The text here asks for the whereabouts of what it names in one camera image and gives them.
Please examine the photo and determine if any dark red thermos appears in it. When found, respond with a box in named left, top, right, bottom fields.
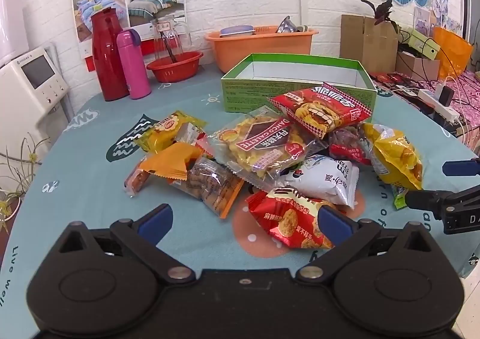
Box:
left=92, top=7, right=128, bottom=101

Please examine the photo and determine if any white snack bag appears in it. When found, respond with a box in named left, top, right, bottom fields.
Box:
left=276, top=154, right=360, bottom=208

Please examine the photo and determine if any white power strip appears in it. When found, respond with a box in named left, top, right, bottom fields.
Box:
left=417, top=89, right=460, bottom=123

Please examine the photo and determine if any orange plastic bag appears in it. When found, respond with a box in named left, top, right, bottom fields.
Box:
left=433, top=27, right=473, bottom=80

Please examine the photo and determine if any red dates bag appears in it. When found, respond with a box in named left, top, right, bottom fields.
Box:
left=329, top=126, right=371, bottom=166

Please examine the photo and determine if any white appliance with screen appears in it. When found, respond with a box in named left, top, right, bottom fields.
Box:
left=0, top=47, right=69, bottom=150

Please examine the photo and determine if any yellow chip bag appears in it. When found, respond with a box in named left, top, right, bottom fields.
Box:
left=360, top=123, right=423, bottom=190

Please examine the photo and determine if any green cardboard box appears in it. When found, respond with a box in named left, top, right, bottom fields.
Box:
left=221, top=53, right=377, bottom=113

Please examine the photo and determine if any red checkered snack bag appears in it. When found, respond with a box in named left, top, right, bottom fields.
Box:
left=269, top=84, right=372, bottom=139

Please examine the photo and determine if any steel bowl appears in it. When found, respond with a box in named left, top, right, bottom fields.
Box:
left=276, top=15, right=299, bottom=33

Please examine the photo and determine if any light green box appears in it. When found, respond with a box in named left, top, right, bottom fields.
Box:
left=406, top=28, right=441, bottom=60

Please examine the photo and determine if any orange wrapper snack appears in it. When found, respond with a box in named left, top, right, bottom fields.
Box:
left=139, top=142, right=203, bottom=180

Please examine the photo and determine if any small brown cardboard box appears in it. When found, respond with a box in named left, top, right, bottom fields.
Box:
left=395, top=52, right=439, bottom=82

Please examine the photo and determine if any dark purple plant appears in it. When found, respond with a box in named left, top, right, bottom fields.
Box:
left=361, top=0, right=399, bottom=33

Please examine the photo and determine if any red plastic basket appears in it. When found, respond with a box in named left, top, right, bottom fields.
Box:
left=146, top=51, right=203, bottom=83

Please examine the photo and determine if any Danco Galette cookie pack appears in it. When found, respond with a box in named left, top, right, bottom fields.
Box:
left=208, top=106, right=326, bottom=192

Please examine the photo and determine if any blue lidded container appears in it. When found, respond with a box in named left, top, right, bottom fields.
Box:
left=220, top=25, right=256, bottom=37

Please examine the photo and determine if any red rice cracker bag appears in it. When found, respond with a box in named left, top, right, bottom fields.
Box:
left=246, top=187, right=346, bottom=250

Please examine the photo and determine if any teal printed tablecloth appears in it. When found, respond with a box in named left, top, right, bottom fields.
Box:
left=1, top=66, right=479, bottom=338

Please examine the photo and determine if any yellow green snack pack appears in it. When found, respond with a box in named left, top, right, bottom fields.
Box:
left=134, top=110, right=208, bottom=153

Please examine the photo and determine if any clear glass pitcher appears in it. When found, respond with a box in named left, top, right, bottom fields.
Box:
left=151, top=16, right=192, bottom=62

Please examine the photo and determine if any pink thermos bottle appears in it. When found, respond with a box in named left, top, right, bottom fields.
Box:
left=116, top=29, right=151, bottom=100

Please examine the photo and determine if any pink floral cloth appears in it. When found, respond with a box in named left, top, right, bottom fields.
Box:
left=370, top=71, right=479, bottom=155

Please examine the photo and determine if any clear biscuit pack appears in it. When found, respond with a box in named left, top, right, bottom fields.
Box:
left=168, top=157, right=244, bottom=219

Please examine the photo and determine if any orange plastic basin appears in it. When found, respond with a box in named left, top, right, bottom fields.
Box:
left=205, top=26, right=319, bottom=73

